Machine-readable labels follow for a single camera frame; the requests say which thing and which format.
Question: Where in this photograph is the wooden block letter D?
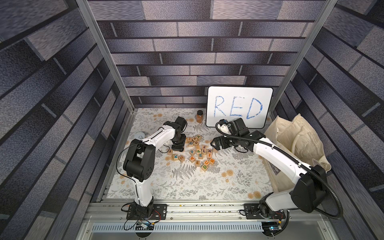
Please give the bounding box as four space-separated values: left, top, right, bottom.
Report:
201 164 209 172

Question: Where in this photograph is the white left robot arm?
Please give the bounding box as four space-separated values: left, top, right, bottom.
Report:
123 117 187 215

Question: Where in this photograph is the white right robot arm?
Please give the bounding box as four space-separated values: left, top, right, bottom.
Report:
211 118 335 219

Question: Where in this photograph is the wooden block letter G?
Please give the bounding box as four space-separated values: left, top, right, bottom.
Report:
178 155 185 163

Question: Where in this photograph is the brown spice jar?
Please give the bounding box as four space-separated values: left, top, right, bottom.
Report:
196 110 204 124

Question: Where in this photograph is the white dry-erase board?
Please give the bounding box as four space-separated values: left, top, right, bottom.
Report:
206 86 273 129

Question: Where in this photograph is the cream canvas tote bag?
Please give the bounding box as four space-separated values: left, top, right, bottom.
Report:
263 114 332 193

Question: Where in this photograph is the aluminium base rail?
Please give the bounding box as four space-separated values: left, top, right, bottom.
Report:
78 200 331 239

